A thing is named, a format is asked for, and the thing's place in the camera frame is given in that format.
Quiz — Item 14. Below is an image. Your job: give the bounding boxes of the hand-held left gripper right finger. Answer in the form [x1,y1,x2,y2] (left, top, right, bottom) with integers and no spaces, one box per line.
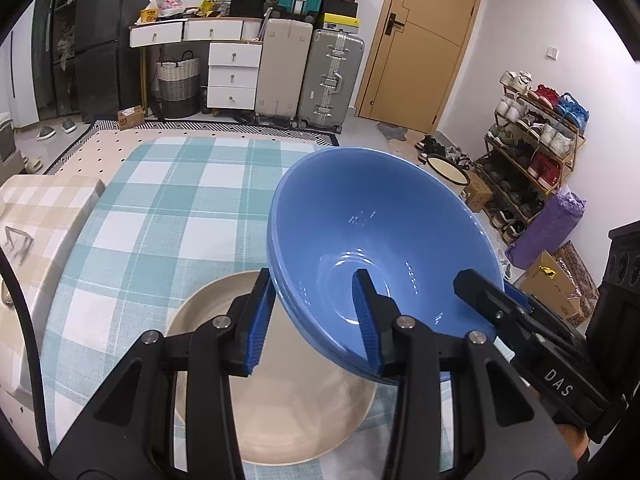
[351,268,581,480]

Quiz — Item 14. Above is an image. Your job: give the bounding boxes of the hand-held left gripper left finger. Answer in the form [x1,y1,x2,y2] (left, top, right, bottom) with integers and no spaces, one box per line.
[47,269,277,480]

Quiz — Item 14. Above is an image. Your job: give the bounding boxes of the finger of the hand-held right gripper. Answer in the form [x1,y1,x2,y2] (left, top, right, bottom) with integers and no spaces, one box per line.
[453,268,540,357]
[502,281,588,356]

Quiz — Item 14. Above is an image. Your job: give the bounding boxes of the cream round plate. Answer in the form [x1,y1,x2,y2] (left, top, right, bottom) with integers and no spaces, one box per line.
[165,270,378,466]

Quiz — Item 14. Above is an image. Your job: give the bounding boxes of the person's right hand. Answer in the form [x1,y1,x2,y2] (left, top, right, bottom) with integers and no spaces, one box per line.
[554,422,591,462]

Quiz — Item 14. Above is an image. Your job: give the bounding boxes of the large open cardboard box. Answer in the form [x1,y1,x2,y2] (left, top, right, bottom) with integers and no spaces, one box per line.
[520,250,581,321]

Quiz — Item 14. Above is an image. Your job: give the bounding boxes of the patterned paper bag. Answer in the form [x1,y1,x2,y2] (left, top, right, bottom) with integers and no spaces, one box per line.
[552,240,601,326]

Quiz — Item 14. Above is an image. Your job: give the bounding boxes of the purple bag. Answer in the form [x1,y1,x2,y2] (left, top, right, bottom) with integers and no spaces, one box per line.
[505,185,587,271]

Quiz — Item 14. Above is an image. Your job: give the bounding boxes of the brown cardboard cube box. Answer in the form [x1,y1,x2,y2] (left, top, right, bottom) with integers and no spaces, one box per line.
[462,172,493,211]

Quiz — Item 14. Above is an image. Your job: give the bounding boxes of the round black rimmed mirror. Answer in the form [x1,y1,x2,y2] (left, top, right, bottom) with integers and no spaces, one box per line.
[426,154,471,186]

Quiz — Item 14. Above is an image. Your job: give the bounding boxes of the shoe rack with shoes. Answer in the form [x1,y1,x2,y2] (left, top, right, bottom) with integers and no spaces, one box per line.
[487,71,591,243]

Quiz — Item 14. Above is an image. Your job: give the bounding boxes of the pile of dark shoes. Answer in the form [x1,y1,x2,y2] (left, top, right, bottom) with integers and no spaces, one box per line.
[415,135,476,171]

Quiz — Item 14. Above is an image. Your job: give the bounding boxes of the grey fur mat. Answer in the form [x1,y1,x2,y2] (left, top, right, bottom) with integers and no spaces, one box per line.
[377,122,408,143]

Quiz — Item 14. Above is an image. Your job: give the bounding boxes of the wooden door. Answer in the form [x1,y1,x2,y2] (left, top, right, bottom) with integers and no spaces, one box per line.
[356,0,488,135]

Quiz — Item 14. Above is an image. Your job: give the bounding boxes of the beige plaid tablecloth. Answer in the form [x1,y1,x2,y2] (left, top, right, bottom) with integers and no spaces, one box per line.
[0,175,106,396]

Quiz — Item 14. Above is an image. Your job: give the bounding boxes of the small cardboard box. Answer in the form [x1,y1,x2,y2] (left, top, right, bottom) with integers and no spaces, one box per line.
[117,105,146,131]

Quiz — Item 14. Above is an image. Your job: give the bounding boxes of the white drawer chest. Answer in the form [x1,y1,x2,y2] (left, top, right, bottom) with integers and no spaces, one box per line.
[206,41,263,111]

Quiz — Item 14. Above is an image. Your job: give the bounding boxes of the woven laundry basket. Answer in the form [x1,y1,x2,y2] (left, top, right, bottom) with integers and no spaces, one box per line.
[155,50,202,120]

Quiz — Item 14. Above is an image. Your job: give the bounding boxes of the metal phone stand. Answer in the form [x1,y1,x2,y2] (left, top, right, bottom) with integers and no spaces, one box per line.
[0,225,35,267]

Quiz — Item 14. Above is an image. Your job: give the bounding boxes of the silver suitcase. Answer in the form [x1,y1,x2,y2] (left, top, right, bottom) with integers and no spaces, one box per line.
[297,29,366,133]

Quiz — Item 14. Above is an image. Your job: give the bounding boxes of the beige suitcase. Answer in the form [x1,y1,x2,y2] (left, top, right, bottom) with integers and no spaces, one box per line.
[255,17,313,126]

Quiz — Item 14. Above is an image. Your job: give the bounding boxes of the black yellow shoe box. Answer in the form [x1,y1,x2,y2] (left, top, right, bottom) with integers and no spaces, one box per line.
[315,11,361,32]

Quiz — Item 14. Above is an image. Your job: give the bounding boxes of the white dressing table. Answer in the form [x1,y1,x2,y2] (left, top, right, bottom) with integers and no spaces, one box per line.
[128,17,265,116]

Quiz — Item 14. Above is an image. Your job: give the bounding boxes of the black refrigerator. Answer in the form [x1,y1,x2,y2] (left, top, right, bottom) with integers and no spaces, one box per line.
[75,0,166,123]

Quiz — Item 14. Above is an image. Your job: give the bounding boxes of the dark glass display cabinet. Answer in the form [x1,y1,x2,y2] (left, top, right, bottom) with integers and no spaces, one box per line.
[30,0,96,121]

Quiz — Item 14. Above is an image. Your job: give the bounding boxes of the white plastic bag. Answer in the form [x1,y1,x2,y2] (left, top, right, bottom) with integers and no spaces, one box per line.
[147,0,186,18]

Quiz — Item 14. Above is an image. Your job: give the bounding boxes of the white wardrobe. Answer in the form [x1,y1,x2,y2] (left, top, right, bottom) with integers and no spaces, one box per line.
[0,0,41,128]

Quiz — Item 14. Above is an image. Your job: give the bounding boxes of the black cable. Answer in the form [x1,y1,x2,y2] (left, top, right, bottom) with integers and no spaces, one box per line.
[0,250,53,468]

